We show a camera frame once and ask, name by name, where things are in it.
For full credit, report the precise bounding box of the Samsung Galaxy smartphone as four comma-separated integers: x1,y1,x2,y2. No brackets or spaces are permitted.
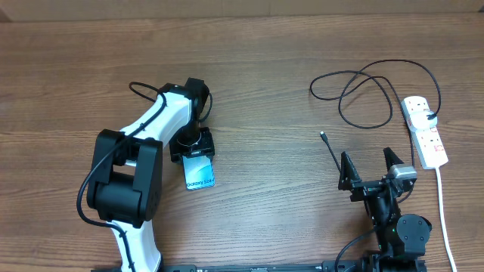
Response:
182,156,215,190

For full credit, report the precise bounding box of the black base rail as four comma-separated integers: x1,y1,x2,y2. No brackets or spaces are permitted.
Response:
91,261,427,272

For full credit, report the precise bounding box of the white power strip cord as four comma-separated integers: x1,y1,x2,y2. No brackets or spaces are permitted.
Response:
435,167,458,272

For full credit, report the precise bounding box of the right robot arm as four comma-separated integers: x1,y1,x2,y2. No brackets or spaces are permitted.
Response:
334,147,432,271

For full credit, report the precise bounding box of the cardboard wall panel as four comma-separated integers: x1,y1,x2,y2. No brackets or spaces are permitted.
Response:
1,0,483,23

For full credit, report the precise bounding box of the white charger plug adapter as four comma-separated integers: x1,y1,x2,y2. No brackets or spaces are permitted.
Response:
406,110,438,132

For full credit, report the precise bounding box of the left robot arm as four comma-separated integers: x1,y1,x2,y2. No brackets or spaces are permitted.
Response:
76,78,216,271

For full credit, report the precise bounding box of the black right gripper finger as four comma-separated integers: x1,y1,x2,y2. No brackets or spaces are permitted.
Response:
383,147,404,170
338,151,361,189

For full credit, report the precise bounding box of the white power strip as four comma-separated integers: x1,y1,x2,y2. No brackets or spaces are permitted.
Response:
401,96,448,169

